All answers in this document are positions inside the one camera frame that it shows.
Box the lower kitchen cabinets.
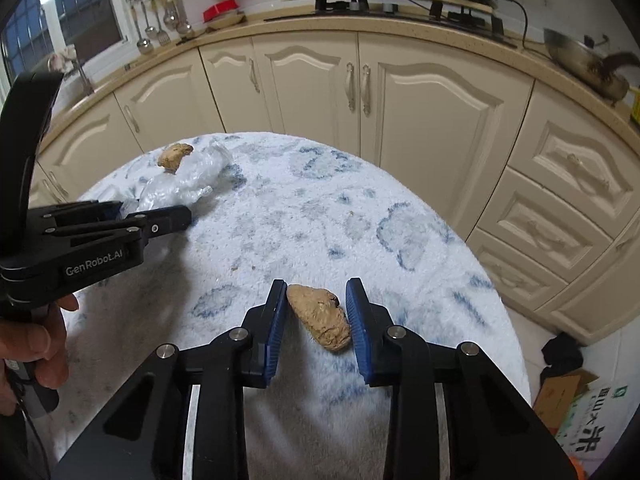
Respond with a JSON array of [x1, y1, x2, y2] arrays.
[[30, 18, 639, 344]]

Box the brown bun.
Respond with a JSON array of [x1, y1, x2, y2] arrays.
[[157, 143, 194, 174], [286, 284, 352, 353]]

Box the orange plastic bag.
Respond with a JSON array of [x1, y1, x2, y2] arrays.
[[570, 456, 589, 480]]

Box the window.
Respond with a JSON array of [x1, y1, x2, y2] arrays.
[[1, 0, 124, 80]]

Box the black gas stove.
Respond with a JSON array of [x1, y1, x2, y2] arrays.
[[265, 0, 522, 49]]

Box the steel wok pan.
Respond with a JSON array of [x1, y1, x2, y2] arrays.
[[544, 28, 639, 103]]

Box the red lidded bowl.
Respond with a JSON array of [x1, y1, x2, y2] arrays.
[[203, 0, 245, 30]]

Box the black cloth on floor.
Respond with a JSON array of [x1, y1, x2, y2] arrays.
[[539, 332, 584, 385]]

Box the white rice bag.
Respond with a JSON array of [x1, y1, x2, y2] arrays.
[[555, 382, 634, 460]]

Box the clear plastic bag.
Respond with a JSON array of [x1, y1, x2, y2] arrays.
[[119, 141, 232, 217]]

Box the round table with floral cloth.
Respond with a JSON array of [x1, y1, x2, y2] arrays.
[[44, 131, 533, 480]]

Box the cardboard box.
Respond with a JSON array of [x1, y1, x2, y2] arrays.
[[533, 368, 599, 436]]

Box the hanging utensil rack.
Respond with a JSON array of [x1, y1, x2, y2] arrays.
[[126, 0, 194, 55]]

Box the person's left hand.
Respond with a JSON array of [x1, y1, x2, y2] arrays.
[[0, 294, 79, 389]]

